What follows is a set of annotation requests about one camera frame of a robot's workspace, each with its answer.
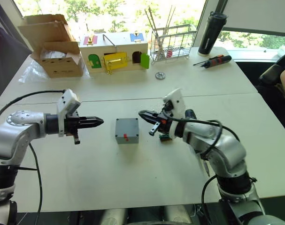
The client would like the person in dark clothing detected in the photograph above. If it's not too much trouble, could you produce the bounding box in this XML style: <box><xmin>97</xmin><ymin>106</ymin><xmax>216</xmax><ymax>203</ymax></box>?
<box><xmin>0</xmin><ymin>23</ymin><xmax>32</xmax><ymax>105</ymax></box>

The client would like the grey metal box lid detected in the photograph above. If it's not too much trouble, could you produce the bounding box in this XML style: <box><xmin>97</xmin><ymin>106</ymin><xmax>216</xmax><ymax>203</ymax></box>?
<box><xmin>115</xmin><ymin>118</ymin><xmax>140</xmax><ymax>141</ymax></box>

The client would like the metal wire rack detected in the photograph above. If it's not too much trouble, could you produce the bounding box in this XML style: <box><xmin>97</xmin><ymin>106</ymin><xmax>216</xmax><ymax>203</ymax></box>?
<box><xmin>149</xmin><ymin>24</ymin><xmax>198</xmax><ymax>66</ymax></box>

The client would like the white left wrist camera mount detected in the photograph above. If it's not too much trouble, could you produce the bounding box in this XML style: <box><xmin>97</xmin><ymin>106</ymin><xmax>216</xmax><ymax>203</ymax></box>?
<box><xmin>56</xmin><ymin>88</ymin><xmax>82</xmax><ymax>138</ymax></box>

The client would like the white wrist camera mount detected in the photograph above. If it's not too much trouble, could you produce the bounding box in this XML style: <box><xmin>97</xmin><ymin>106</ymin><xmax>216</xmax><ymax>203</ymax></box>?
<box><xmin>162</xmin><ymin>88</ymin><xmax>187</xmax><ymax>139</ymax></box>
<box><xmin>56</xmin><ymin>88</ymin><xmax>82</xmax><ymax>138</ymax></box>

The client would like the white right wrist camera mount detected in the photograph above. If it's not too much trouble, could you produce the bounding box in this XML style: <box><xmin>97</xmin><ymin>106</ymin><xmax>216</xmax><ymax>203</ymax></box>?
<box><xmin>162</xmin><ymin>88</ymin><xmax>187</xmax><ymax>139</ymax></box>

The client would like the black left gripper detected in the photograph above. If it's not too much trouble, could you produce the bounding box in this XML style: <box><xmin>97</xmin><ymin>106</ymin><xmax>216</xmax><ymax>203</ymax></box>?
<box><xmin>63</xmin><ymin>111</ymin><xmax>105</xmax><ymax>145</ymax></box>

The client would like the black tumbler bottle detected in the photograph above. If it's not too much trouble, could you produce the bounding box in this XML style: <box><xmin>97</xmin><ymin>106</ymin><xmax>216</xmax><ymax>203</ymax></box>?
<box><xmin>198</xmin><ymin>11</ymin><xmax>228</xmax><ymax>56</ymax></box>

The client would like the wooden lock box toy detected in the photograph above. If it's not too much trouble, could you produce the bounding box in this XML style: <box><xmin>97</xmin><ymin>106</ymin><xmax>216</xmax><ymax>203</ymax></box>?
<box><xmin>79</xmin><ymin>32</ymin><xmax>150</xmax><ymax>75</ymax></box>

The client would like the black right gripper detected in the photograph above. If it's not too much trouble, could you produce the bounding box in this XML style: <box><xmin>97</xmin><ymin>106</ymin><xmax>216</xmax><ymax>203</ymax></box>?
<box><xmin>138</xmin><ymin>105</ymin><xmax>175</xmax><ymax>143</ymax></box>

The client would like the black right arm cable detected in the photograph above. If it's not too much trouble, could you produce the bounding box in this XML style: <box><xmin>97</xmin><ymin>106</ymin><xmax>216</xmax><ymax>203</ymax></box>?
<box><xmin>167</xmin><ymin>116</ymin><xmax>241</xmax><ymax>225</ymax></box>

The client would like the grey rounded shape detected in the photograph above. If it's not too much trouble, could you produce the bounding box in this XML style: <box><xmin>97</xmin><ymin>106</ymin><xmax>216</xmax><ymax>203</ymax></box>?
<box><xmin>164</xmin><ymin>205</ymin><xmax>193</xmax><ymax>225</ymax></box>
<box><xmin>100</xmin><ymin>207</ymin><xmax>129</xmax><ymax>225</ymax></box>

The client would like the clear plastic sheet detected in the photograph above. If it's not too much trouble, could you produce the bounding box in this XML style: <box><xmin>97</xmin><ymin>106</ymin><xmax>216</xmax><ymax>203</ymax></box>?
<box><xmin>18</xmin><ymin>62</ymin><xmax>91</xmax><ymax>84</ymax></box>

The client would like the clear plastic bag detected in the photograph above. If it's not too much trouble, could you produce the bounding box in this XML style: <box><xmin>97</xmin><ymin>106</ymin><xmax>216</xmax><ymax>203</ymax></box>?
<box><xmin>40</xmin><ymin>48</ymin><xmax>69</xmax><ymax>60</ymax></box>

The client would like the black chair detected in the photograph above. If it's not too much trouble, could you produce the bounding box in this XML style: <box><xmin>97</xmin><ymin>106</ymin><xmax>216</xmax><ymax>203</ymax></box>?
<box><xmin>258</xmin><ymin>50</ymin><xmax>285</xmax><ymax>89</ymax></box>

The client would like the brown cardboard box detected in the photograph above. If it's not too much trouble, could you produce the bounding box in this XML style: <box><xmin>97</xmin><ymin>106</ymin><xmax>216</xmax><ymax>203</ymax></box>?
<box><xmin>17</xmin><ymin>14</ymin><xmax>85</xmax><ymax>79</ymax></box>

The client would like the grey metal box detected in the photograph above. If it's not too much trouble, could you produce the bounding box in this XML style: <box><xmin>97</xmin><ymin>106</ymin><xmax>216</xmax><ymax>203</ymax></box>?
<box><xmin>116</xmin><ymin>138</ymin><xmax>139</xmax><ymax>145</ymax></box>

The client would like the black orange screwdriver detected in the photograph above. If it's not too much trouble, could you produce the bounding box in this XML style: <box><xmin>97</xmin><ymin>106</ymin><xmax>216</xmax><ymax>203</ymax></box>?
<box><xmin>193</xmin><ymin>55</ymin><xmax>232</xmax><ymax>69</ymax></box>

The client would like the thin wooden stick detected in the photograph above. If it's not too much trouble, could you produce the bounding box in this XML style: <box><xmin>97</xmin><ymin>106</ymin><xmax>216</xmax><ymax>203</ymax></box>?
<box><xmin>164</xmin><ymin>4</ymin><xmax>173</xmax><ymax>36</ymax></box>
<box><xmin>148</xmin><ymin>6</ymin><xmax>162</xmax><ymax>60</ymax></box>
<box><xmin>144</xmin><ymin>8</ymin><xmax>161</xmax><ymax>61</ymax></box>

